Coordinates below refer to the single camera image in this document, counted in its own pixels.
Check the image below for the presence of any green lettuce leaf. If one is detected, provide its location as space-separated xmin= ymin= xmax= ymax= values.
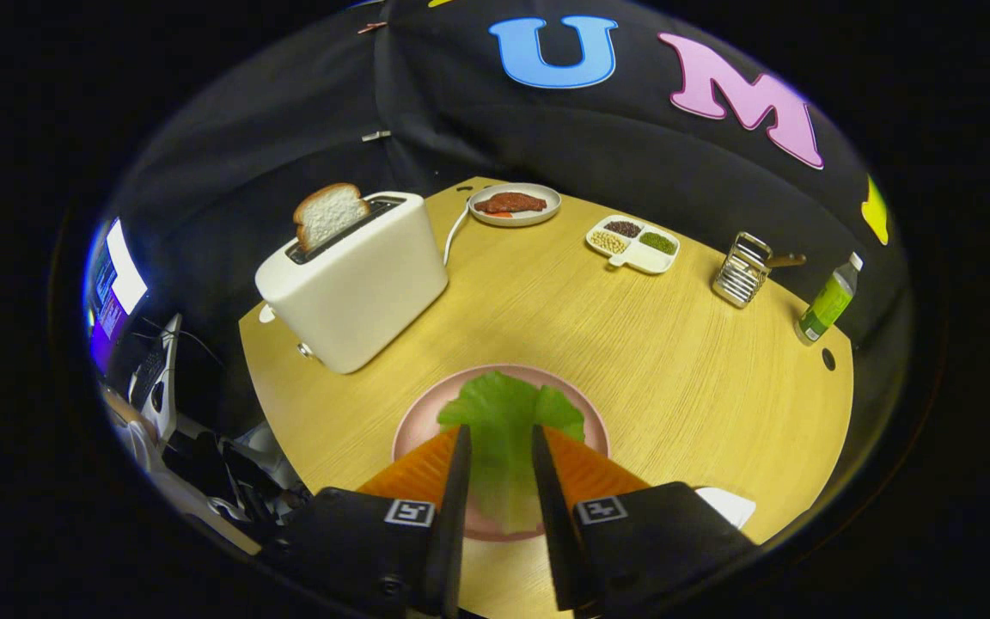
xmin=437 ymin=371 xmax=586 ymax=534

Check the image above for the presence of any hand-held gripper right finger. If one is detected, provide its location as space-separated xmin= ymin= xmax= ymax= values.
xmin=531 ymin=423 xmax=761 ymax=619

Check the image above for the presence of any white toaster cable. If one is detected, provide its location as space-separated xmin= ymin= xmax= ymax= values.
xmin=443 ymin=199 xmax=472 ymax=267

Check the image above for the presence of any green drink bottle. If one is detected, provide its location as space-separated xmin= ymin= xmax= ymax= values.
xmin=794 ymin=252 xmax=864 ymax=346

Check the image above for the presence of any bread slice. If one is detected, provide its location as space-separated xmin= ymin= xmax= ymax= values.
xmin=293 ymin=182 xmax=371 ymax=253

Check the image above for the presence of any round beige plate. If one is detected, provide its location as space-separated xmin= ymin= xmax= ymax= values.
xmin=467 ymin=182 xmax=562 ymax=228

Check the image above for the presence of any white divided dish of beans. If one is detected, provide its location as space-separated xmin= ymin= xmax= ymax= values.
xmin=585 ymin=215 xmax=681 ymax=275

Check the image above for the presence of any metal wire rack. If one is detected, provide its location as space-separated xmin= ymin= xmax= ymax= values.
xmin=712 ymin=231 xmax=807 ymax=309

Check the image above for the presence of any white flat plate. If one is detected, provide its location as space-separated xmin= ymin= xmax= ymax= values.
xmin=694 ymin=487 xmax=757 ymax=530

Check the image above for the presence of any computer monitor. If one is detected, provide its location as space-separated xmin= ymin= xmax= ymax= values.
xmin=82 ymin=218 xmax=150 ymax=371

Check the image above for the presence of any red-brown meat slice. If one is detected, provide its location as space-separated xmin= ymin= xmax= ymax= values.
xmin=474 ymin=192 xmax=548 ymax=216

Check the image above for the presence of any pink round plate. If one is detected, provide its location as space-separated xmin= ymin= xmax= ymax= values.
xmin=392 ymin=365 xmax=612 ymax=542

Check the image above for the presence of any black backdrop cloth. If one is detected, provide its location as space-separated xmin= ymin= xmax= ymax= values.
xmin=104 ymin=0 xmax=913 ymax=431

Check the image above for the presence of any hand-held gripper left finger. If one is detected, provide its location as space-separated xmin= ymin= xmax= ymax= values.
xmin=256 ymin=424 xmax=473 ymax=619

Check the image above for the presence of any white toaster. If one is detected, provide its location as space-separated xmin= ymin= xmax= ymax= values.
xmin=254 ymin=191 xmax=449 ymax=376

